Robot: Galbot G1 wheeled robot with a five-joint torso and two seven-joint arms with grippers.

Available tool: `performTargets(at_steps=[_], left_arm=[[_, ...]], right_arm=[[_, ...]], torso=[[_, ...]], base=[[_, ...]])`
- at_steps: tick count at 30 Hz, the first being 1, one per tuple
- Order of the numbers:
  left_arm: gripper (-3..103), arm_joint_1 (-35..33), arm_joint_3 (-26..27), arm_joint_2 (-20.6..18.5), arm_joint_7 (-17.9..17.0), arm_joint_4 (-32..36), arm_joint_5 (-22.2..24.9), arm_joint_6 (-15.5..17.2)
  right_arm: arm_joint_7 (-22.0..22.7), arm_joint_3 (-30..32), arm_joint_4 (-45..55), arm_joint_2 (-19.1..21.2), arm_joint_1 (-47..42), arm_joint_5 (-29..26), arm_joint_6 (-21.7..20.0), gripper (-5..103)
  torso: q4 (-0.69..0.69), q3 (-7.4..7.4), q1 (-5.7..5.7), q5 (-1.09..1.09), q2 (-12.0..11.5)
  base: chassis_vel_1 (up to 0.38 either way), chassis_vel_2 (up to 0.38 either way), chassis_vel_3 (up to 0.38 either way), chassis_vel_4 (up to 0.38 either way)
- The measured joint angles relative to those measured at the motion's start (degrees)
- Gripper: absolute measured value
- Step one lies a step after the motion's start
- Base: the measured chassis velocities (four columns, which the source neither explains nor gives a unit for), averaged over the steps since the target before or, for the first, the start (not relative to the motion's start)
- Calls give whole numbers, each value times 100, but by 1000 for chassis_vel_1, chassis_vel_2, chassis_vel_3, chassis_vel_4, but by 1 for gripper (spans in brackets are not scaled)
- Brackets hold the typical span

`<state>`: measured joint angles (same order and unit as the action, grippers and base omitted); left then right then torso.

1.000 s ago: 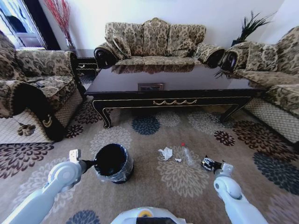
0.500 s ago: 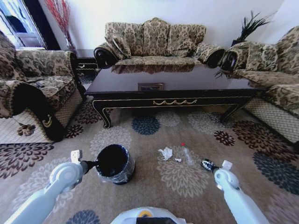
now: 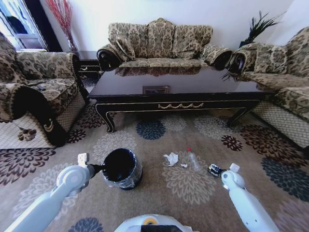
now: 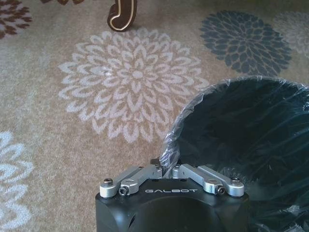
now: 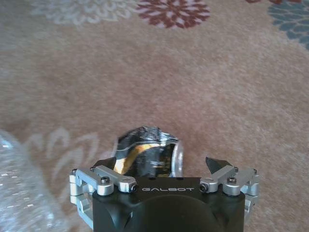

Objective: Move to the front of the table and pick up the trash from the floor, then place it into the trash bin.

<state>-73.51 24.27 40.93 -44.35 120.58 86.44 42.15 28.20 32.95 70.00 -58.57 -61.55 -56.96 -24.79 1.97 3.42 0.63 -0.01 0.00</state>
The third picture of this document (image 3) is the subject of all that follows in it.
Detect black trash bin with liner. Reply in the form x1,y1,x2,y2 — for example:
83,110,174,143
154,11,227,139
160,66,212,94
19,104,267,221
101,148,143,190

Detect bright window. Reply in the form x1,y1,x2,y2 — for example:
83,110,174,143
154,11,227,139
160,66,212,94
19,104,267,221
0,0,47,52

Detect crumpled white tissue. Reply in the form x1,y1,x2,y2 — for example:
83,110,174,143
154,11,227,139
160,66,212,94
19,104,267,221
163,152,180,167

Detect dark glossy coffee table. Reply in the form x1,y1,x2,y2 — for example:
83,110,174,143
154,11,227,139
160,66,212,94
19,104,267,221
87,65,276,134

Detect white robot front shell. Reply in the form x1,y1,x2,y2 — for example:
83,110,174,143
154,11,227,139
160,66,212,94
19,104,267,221
113,213,194,232

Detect green leafy plant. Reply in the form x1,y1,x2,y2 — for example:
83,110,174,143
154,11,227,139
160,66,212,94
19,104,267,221
243,10,286,44

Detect floral sofa cushion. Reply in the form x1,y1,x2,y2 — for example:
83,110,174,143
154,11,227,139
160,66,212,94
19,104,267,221
115,33,137,62

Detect beige flower-patterned rug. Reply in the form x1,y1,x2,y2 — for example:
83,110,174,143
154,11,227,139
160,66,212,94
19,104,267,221
0,76,309,232

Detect floral armchair with tassel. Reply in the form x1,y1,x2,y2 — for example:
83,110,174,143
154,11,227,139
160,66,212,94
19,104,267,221
0,31,89,149

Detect floral armchair cushion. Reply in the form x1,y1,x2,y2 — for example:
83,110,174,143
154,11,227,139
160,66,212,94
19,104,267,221
253,44,293,73

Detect floral three-seat sofa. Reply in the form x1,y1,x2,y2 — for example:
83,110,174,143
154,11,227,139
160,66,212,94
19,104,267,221
97,17,233,72

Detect clear plastic bottle red cap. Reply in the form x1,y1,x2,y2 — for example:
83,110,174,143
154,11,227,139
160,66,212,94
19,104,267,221
187,147,202,173

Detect red dried branches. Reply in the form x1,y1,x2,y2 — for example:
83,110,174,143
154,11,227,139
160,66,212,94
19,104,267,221
45,0,78,53

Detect dark curtain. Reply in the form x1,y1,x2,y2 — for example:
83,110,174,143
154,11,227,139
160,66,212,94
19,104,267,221
24,0,64,53

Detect floral armchair with cushion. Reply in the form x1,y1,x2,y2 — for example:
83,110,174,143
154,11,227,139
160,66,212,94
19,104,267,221
228,26,309,152

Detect dark wooden side table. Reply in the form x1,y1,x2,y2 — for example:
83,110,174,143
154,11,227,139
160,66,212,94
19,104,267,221
76,58,102,81

